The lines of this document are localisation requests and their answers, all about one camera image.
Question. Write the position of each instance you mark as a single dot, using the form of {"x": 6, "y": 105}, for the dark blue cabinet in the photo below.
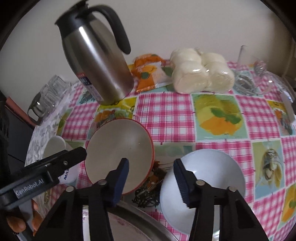
{"x": 16, "y": 133}

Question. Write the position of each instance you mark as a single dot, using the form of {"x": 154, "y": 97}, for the dark-rimmed glass cup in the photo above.
{"x": 40, "y": 107}

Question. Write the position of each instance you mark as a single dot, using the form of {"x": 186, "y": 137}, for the white floral plate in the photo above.
{"x": 131, "y": 228}

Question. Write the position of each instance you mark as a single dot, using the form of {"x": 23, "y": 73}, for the white bowl red rim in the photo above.
{"x": 117, "y": 139}

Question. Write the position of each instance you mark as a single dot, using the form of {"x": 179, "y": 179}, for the clear glass pitcher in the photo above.
{"x": 251, "y": 75}

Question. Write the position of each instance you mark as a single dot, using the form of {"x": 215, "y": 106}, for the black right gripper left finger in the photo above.
{"x": 65, "y": 220}

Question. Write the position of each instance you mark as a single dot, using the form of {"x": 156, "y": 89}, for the pale blue bowl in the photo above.
{"x": 214, "y": 167}

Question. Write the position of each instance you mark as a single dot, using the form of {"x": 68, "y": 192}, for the orange snack packet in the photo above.
{"x": 150, "y": 72}

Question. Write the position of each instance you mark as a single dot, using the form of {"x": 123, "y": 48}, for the person's hand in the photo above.
{"x": 19, "y": 225}

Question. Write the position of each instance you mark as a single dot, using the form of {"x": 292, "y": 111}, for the clear faceted glass cup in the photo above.
{"x": 57, "y": 86}

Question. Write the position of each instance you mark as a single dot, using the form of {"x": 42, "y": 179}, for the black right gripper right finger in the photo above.
{"x": 237, "y": 220}

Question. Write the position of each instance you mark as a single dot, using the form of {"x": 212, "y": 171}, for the pink checkered plastic tablecloth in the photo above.
{"x": 255, "y": 131}

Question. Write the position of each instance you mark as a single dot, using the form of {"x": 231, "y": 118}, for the wrapped white buns pack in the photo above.
{"x": 195, "y": 71}

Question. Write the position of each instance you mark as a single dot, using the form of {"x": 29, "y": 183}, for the grey floral fleece cloth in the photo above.
{"x": 46, "y": 130}

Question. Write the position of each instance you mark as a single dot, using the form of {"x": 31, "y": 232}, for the small white cup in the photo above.
{"x": 55, "y": 145}

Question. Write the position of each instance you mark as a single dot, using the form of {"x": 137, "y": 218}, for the stainless steel thermos jug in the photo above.
{"x": 94, "y": 42}

